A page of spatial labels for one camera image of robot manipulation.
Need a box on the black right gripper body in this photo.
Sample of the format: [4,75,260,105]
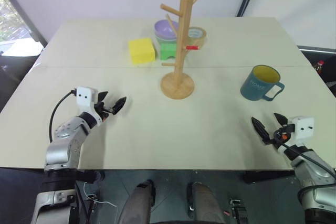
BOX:
[270,124,296,150]

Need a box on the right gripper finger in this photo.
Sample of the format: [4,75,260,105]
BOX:
[273,112,289,128]
[251,116,271,145]

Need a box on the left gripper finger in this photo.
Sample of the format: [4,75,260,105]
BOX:
[97,91,109,104]
[111,96,128,115]

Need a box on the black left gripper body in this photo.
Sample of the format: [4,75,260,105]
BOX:
[93,102,113,123]

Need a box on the blue mug yellow inside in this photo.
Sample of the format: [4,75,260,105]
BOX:
[239,64,286,102]

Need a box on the wooden mug tree stand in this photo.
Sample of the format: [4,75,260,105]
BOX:
[160,0,213,100]

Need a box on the yellow sponge block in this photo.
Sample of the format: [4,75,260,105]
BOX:
[128,37,158,65]

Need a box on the red capped bottle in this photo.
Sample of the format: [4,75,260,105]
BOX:
[313,60,326,77]

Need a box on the green plastic stool block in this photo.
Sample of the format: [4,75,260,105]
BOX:
[160,42,177,61]

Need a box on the light green bowl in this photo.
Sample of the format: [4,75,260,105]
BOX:
[155,35,177,45]

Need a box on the purple bowl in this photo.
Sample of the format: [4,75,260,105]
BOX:
[153,19,180,39]

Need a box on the dark rounded robot leg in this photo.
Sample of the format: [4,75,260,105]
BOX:
[122,179,156,224]
[186,181,227,224]

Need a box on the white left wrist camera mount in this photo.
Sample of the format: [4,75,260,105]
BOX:
[75,86,103,126]

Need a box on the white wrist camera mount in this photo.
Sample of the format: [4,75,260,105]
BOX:
[290,116,315,141]
[75,86,103,126]

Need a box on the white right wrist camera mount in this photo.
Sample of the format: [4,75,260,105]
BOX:
[290,116,315,141]

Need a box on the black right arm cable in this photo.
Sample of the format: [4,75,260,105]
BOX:
[275,134,336,196]

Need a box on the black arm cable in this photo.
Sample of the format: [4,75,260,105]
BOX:
[275,134,336,196]
[49,91,77,142]

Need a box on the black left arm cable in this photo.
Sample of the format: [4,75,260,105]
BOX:
[49,91,77,142]

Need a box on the thin white wire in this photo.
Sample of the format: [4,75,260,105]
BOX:
[83,182,119,210]

